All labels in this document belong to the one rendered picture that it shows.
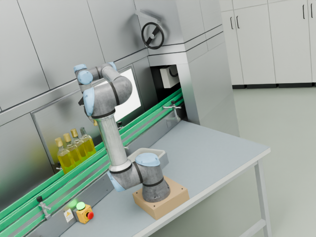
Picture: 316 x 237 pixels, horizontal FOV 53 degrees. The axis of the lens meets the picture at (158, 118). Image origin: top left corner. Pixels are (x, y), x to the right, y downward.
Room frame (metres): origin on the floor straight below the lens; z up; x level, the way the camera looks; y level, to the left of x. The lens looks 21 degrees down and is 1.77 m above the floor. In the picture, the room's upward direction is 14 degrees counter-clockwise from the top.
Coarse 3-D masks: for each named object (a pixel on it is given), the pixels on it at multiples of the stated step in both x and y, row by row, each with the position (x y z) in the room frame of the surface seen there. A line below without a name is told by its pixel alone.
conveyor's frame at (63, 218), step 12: (180, 108) 2.53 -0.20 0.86; (180, 120) 2.50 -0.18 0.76; (144, 132) 2.16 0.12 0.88; (156, 132) 2.25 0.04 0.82; (132, 144) 2.03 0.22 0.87; (144, 144) 2.12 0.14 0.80; (96, 180) 1.64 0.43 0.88; (108, 180) 1.69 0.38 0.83; (84, 192) 1.55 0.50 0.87; (96, 192) 1.61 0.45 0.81; (108, 192) 1.67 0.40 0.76; (72, 204) 1.48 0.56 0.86; (60, 216) 1.41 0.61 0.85; (72, 216) 1.46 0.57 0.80; (36, 228) 1.32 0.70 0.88; (48, 228) 1.35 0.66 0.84; (60, 228) 1.40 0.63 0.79
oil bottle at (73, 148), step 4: (72, 144) 1.74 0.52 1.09; (68, 148) 1.71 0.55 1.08; (72, 148) 1.72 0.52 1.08; (76, 148) 1.73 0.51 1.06; (72, 152) 1.71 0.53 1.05; (76, 152) 1.73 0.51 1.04; (72, 156) 1.70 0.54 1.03; (76, 156) 1.72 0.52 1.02; (80, 156) 1.74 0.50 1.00; (76, 160) 1.71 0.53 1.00; (80, 160) 1.73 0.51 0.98; (76, 164) 1.71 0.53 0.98
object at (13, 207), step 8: (168, 96) 2.60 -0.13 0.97; (160, 104) 2.49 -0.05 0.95; (136, 120) 2.24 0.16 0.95; (128, 128) 2.17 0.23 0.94; (56, 176) 1.66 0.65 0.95; (40, 184) 1.59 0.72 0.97; (48, 184) 1.61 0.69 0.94; (32, 192) 1.54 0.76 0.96; (24, 200) 1.49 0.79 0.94; (8, 208) 1.43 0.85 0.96; (16, 208) 1.46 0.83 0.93; (0, 216) 1.39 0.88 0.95
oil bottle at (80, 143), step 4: (80, 140) 1.78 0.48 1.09; (76, 144) 1.76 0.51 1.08; (80, 144) 1.77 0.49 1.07; (84, 144) 1.79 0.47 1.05; (80, 148) 1.76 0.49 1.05; (84, 148) 1.78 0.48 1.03; (80, 152) 1.75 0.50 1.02; (84, 152) 1.77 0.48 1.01; (84, 156) 1.76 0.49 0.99; (88, 156) 1.79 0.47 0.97; (84, 160) 1.76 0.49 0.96
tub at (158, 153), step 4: (140, 148) 1.99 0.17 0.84; (144, 148) 1.98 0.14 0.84; (136, 152) 1.96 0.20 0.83; (140, 152) 1.98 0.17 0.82; (144, 152) 1.97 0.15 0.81; (148, 152) 1.95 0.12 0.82; (152, 152) 1.93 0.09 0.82; (156, 152) 1.90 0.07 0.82; (160, 152) 1.88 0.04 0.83; (164, 152) 1.85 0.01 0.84; (132, 156) 1.92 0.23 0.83; (136, 156) 1.95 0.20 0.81; (160, 156) 1.81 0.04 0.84; (132, 160) 1.91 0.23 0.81
